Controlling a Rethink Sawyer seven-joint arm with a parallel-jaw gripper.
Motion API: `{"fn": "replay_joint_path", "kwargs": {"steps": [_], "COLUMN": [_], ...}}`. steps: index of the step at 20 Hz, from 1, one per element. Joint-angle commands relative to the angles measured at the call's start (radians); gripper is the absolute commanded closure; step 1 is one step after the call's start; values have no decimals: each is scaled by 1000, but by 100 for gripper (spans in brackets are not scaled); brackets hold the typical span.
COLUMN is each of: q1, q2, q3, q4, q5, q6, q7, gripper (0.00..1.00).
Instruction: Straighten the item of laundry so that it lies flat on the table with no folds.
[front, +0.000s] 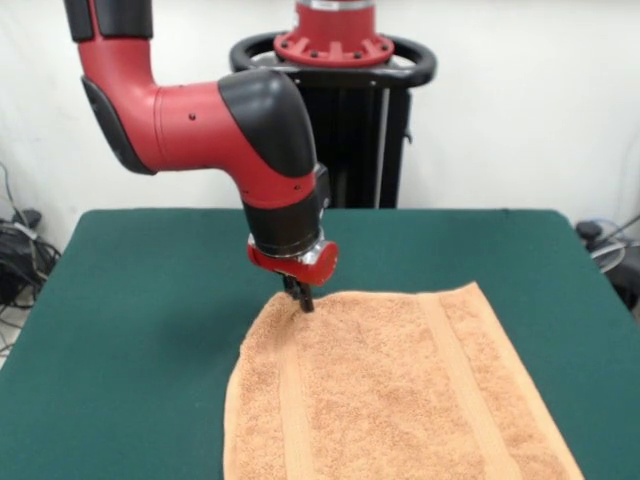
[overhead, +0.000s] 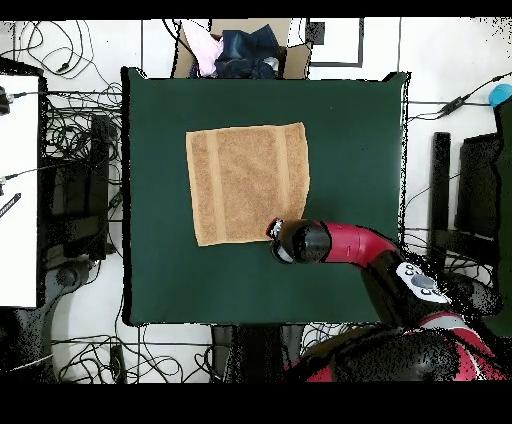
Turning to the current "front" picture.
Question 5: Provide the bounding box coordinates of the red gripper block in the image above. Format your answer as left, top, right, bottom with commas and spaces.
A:
247, 240, 340, 315

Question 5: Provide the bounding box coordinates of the orange-brown terry towel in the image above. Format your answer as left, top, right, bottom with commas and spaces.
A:
223, 281, 586, 480

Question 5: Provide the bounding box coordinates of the dark green table cloth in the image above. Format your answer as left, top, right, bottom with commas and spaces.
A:
0, 208, 640, 480

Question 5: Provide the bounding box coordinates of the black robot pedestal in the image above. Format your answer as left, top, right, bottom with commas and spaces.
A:
229, 32, 439, 210

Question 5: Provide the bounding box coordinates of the black cable bundle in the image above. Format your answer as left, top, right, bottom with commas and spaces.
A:
0, 159, 62, 356

